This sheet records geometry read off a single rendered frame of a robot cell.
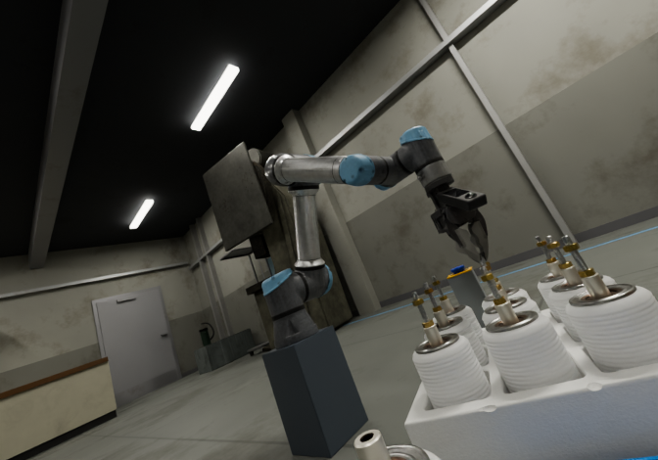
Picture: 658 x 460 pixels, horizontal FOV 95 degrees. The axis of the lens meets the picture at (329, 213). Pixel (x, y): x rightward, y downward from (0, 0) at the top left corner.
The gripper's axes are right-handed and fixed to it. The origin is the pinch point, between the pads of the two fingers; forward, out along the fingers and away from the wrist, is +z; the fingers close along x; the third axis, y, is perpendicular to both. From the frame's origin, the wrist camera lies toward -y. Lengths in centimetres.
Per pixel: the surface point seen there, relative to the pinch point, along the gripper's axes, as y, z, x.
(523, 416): -24.6, 17.9, 19.0
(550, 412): -26.2, 18.0, 16.3
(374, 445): -42, 6, 38
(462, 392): -18.5, 15.2, 23.0
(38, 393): 370, -30, 407
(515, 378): -21.7, 15.1, 16.3
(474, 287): 15.1, 7.5, -2.3
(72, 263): 594, -269, 499
